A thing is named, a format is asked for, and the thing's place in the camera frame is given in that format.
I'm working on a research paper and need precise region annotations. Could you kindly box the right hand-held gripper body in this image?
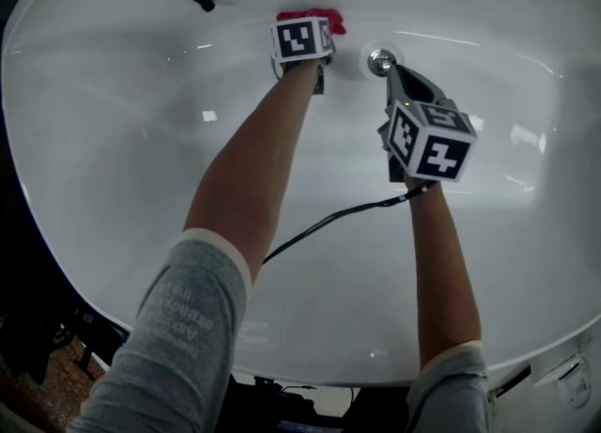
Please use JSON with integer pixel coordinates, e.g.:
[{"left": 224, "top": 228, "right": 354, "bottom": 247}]
[{"left": 377, "top": 97, "right": 480, "bottom": 184}]

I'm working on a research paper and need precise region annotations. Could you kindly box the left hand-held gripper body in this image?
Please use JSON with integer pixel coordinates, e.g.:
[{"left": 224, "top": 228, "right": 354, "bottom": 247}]
[{"left": 269, "top": 16, "right": 337, "bottom": 96}]

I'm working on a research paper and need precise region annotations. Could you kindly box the pink cloth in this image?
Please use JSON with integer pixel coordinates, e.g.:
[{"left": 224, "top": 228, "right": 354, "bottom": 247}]
[{"left": 275, "top": 7, "right": 347, "bottom": 38}]

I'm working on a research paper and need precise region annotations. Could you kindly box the white bathtub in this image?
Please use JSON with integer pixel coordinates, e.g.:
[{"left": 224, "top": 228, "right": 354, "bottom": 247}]
[{"left": 0, "top": 0, "right": 601, "bottom": 388}]

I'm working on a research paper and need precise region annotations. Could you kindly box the person's right forearm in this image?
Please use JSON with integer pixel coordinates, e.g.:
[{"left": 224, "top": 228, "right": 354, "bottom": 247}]
[{"left": 403, "top": 176, "right": 483, "bottom": 369}]

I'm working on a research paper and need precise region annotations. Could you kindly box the person's left forearm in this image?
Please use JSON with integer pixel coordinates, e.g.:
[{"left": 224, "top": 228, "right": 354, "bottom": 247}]
[{"left": 182, "top": 62, "right": 321, "bottom": 287}]

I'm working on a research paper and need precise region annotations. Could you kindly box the chrome drain plug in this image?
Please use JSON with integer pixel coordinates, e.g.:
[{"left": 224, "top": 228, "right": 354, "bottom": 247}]
[{"left": 366, "top": 48, "right": 398, "bottom": 76}]

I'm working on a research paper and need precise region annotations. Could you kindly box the black metal stand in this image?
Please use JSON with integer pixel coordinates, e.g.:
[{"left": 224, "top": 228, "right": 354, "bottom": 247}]
[{"left": 487, "top": 364, "right": 532, "bottom": 397}]

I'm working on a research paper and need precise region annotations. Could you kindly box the person's grey shirt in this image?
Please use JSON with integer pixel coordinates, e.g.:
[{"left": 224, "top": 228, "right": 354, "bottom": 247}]
[{"left": 69, "top": 227, "right": 493, "bottom": 433}]

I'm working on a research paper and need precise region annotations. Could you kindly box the black office chair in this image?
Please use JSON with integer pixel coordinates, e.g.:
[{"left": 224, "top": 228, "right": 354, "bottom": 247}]
[{"left": 8, "top": 308, "right": 128, "bottom": 383}]

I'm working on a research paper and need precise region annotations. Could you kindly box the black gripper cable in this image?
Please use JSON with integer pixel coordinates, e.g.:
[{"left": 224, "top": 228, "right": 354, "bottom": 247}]
[{"left": 261, "top": 179, "right": 439, "bottom": 267}]

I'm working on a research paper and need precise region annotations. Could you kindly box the black chest camera harness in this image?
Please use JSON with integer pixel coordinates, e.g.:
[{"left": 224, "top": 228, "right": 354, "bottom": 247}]
[{"left": 253, "top": 374, "right": 361, "bottom": 433}]

